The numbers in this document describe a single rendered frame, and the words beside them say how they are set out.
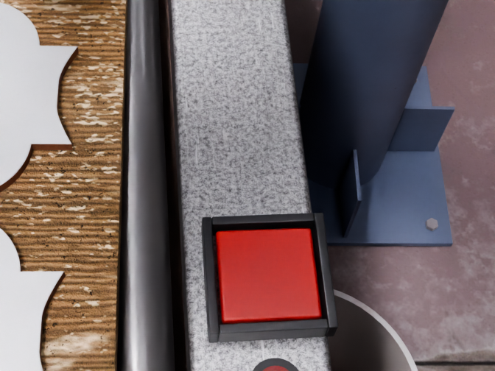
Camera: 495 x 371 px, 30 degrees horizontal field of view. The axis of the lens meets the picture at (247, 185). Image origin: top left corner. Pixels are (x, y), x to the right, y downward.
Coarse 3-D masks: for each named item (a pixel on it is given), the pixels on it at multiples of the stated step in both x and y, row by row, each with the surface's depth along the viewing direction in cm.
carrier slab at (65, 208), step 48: (0, 0) 63; (48, 0) 63; (96, 0) 64; (96, 48) 62; (96, 96) 60; (96, 144) 58; (0, 192) 56; (48, 192) 56; (96, 192) 57; (48, 240) 55; (96, 240) 55; (96, 288) 54; (48, 336) 52; (96, 336) 52
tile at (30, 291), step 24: (0, 240) 54; (0, 264) 53; (0, 288) 52; (24, 288) 52; (48, 288) 53; (0, 312) 52; (24, 312) 52; (0, 336) 51; (24, 336) 51; (0, 360) 50; (24, 360) 50
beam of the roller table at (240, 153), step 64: (192, 0) 67; (256, 0) 68; (192, 64) 64; (256, 64) 65; (192, 128) 62; (256, 128) 62; (192, 192) 60; (256, 192) 60; (192, 256) 57; (192, 320) 55
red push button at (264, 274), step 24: (216, 240) 57; (240, 240) 57; (264, 240) 57; (288, 240) 57; (240, 264) 56; (264, 264) 56; (288, 264) 56; (312, 264) 56; (240, 288) 55; (264, 288) 55; (288, 288) 55; (312, 288) 56; (240, 312) 54; (264, 312) 55; (288, 312) 55; (312, 312) 55
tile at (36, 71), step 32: (0, 32) 61; (32, 32) 61; (0, 64) 60; (32, 64) 60; (64, 64) 60; (0, 96) 58; (32, 96) 59; (0, 128) 57; (32, 128) 58; (0, 160) 56
